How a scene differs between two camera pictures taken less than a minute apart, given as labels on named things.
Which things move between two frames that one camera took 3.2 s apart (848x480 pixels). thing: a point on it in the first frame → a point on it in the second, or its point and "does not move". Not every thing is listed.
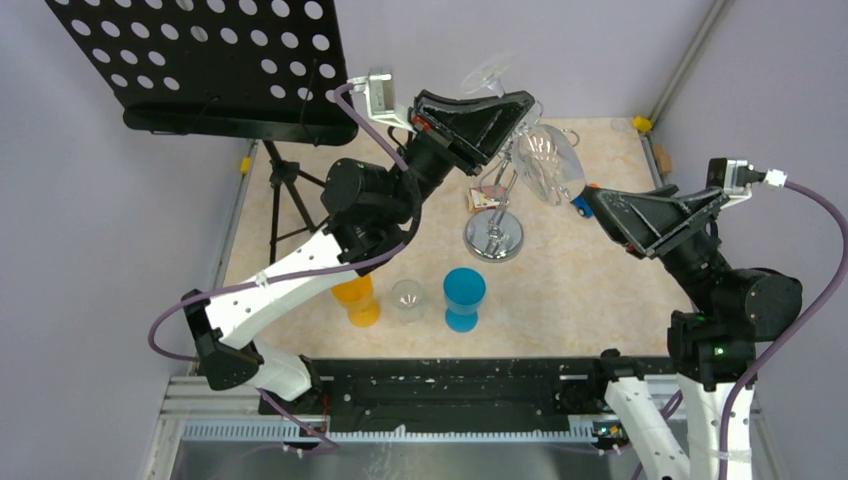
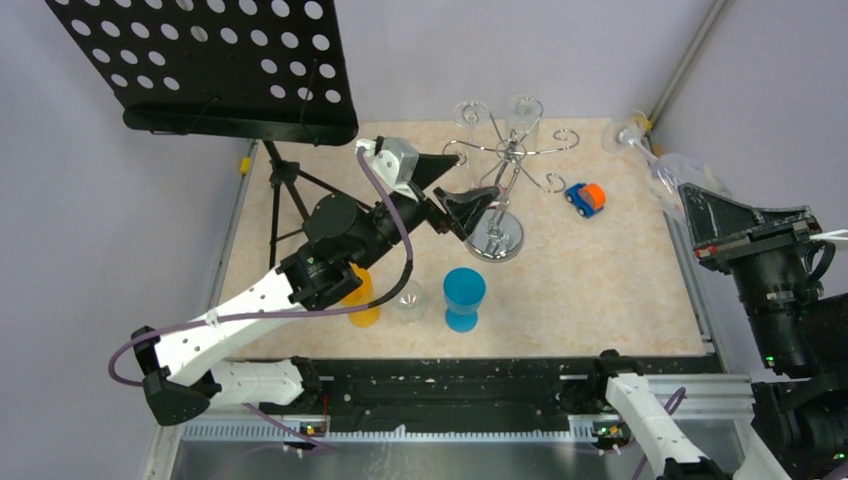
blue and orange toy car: x=582 y=201 does not move
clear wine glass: x=547 y=156 → x=626 y=133
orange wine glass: x=357 y=295 does not move
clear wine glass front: x=408 y=297 does not move
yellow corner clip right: x=642 y=123 does not move
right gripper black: x=645 y=217 → x=711 y=217
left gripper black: x=468 y=132 → x=463 y=209
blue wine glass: x=463 y=291 does not move
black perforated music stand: x=267 y=70 does not move
